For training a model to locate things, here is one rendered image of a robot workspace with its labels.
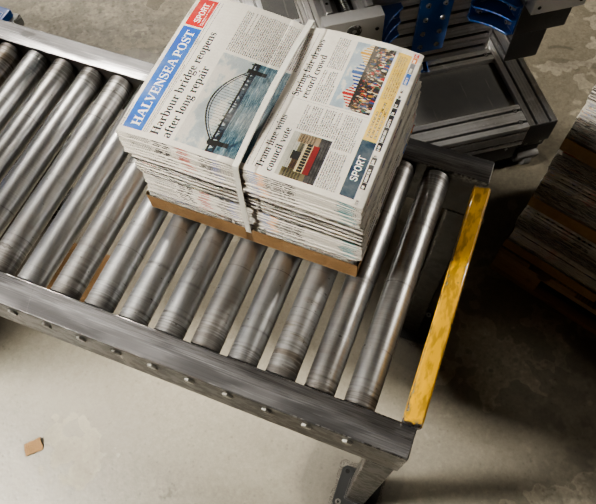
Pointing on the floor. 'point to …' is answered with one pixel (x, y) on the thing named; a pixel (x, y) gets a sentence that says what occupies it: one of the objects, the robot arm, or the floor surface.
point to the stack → (585, 212)
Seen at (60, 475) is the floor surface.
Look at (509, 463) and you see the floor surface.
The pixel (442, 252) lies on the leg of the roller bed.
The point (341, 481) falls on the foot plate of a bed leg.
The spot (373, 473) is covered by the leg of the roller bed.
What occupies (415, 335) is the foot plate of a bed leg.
